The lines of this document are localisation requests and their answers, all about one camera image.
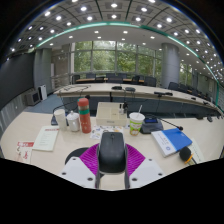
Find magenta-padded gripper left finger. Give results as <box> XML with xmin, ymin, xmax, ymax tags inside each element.
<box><xmin>59</xmin><ymin>143</ymin><xmax>101</xmax><ymax>190</ymax></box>

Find green printed paper cup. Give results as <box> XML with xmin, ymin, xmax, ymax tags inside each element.
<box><xmin>128</xmin><ymin>104</ymin><xmax>146</xmax><ymax>137</ymax></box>

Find long curved conference table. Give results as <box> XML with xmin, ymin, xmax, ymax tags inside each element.
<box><xmin>53</xmin><ymin>82</ymin><xmax>224</xmax><ymax>116</ymax></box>

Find white printed booklet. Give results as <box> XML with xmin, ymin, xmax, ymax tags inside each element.
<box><xmin>32</xmin><ymin>125</ymin><xmax>60</xmax><ymax>152</ymax></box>

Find grey floor-standing appliance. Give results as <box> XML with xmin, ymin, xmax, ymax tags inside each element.
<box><xmin>25</xmin><ymin>90</ymin><xmax>42</xmax><ymax>107</ymax></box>

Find ceiling lights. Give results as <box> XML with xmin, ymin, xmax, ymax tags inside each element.
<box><xmin>9</xmin><ymin>0</ymin><xmax>224</xmax><ymax>81</ymax></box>

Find black computer mouse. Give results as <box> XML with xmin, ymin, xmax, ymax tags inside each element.
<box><xmin>96</xmin><ymin>131</ymin><xmax>128</xmax><ymax>175</ymax></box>

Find white floor-standing appliance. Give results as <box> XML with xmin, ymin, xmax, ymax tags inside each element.
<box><xmin>37</xmin><ymin>84</ymin><xmax>48</xmax><ymax>102</ymax></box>

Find conference microphone unit blue display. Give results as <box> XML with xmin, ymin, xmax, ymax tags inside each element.
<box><xmin>139</xmin><ymin>114</ymin><xmax>184</xmax><ymax>135</ymax></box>

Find white cardboard box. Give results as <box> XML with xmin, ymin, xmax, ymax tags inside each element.
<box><xmin>95</xmin><ymin>101</ymin><xmax>128</xmax><ymax>127</ymax></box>

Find white paper cup stack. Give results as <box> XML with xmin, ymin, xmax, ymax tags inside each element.
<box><xmin>53</xmin><ymin>108</ymin><xmax>68</xmax><ymax>131</ymax></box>

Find red bottle with green band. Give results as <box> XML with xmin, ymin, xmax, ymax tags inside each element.
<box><xmin>77</xmin><ymin>97</ymin><xmax>92</xmax><ymax>134</ymax></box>

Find colourful sticker sheet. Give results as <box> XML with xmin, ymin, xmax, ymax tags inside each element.
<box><xmin>89</xmin><ymin>124</ymin><xmax>131</xmax><ymax>140</ymax></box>

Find blue and white book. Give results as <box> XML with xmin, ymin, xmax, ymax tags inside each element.
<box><xmin>150</xmin><ymin>127</ymin><xmax>193</xmax><ymax>158</ymax></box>

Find dark office chairs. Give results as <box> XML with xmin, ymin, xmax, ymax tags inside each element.
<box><xmin>71</xmin><ymin>72</ymin><xmax>214</xmax><ymax>101</ymax></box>

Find white paper sheets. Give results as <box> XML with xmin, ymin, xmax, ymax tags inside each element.
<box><xmin>189</xmin><ymin>138</ymin><xmax>206</xmax><ymax>164</ymax></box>

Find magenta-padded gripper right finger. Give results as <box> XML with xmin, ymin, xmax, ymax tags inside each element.
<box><xmin>124</xmin><ymin>143</ymin><xmax>166</xmax><ymax>190</ymax></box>

